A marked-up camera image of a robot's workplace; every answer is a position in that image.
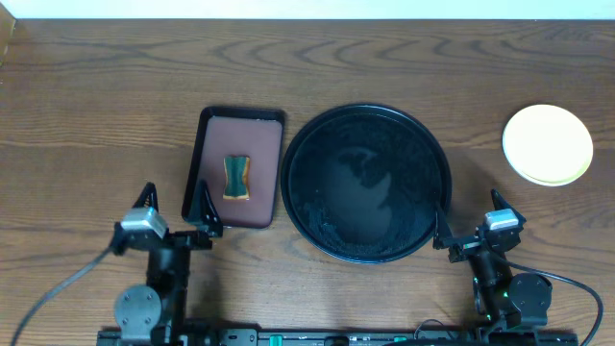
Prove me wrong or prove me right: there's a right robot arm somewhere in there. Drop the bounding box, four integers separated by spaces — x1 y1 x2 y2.
433 189 553 331

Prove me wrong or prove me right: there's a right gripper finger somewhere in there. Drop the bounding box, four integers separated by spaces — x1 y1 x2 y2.
432 203 453 250
490 188 527 224

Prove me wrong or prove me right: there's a light green plate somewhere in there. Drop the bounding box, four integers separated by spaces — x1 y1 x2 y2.
503 144 593 187

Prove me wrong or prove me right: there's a green orange sponge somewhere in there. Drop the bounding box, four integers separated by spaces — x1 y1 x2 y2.
223 156 250 200

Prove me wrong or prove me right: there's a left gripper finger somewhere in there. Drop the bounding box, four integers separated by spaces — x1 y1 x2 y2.
133 182 159 210
186 180 223 237

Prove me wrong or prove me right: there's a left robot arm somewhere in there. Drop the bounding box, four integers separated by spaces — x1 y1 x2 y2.
110 180 223 345

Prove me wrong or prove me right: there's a rectangular black brown tray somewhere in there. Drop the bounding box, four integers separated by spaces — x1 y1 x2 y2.
182 106 285 229

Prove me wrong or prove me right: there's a yellow plate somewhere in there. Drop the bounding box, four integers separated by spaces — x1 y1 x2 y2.
502 104 595 185

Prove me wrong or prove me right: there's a round black tray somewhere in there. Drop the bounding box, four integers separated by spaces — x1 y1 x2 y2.
280 104 453 264

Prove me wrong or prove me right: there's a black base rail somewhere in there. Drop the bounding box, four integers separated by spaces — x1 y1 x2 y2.
95 327 580 346

